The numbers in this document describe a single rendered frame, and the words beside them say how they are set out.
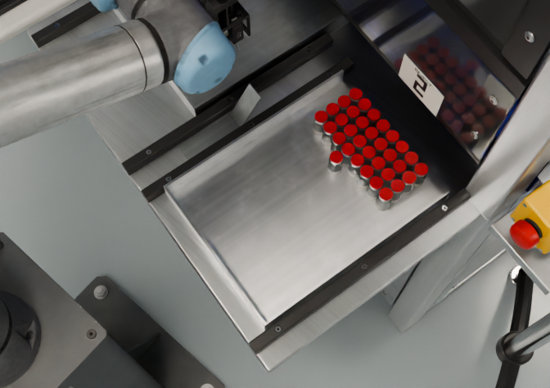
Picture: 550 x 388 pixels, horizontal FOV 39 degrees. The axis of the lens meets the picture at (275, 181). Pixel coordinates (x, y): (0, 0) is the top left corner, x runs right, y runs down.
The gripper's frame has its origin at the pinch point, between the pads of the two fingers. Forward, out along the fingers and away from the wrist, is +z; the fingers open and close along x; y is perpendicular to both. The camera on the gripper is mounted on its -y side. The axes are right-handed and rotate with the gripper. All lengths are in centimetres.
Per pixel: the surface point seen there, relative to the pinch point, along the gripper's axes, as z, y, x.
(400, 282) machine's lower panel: 66, 40, 20
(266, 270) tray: 7.2, 33.1, -12.5
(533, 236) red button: -6, 53, 17
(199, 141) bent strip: 7.2, 9.7, -8.7
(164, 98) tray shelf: 7.4, 0.0, -9.0
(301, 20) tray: 7.0, 1.4, 17.8
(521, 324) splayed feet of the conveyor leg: 82, 63, 41
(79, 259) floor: 96, -19, -37
